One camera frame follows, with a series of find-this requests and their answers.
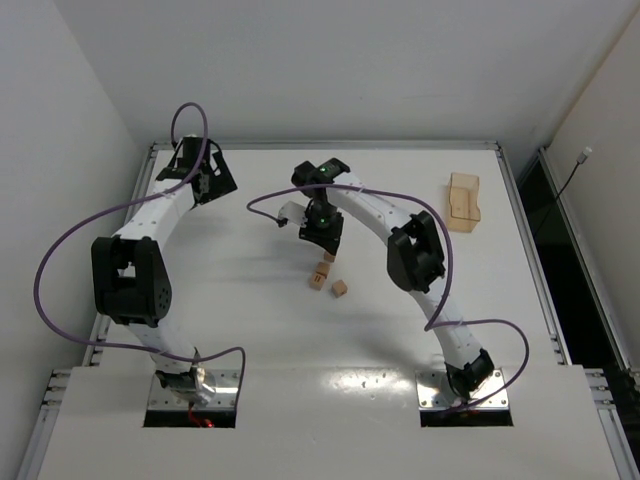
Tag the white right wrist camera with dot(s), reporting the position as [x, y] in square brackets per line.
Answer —
[292, 213]

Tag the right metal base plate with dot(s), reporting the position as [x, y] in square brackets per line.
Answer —
[435, 394]

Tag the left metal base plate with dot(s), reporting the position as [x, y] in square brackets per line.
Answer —
[225, 387]

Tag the wooden cube with stripes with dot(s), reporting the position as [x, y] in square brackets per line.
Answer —
[317, 280]

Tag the plain wooden cube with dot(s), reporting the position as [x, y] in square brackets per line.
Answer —
[339, 288]

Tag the black cable white plug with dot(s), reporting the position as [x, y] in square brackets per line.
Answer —
[580, 160]

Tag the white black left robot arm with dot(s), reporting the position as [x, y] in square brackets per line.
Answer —
[131, 282]

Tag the metal base plate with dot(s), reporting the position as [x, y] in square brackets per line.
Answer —
[435, 394]
[225, 387]

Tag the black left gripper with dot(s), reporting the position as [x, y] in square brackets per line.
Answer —
[220, 176]

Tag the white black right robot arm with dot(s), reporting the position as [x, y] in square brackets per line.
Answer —
[415, 259]

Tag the transparent orange plastic box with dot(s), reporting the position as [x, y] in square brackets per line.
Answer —
[463, 213]

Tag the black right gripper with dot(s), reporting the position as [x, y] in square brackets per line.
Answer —
[321, 236]

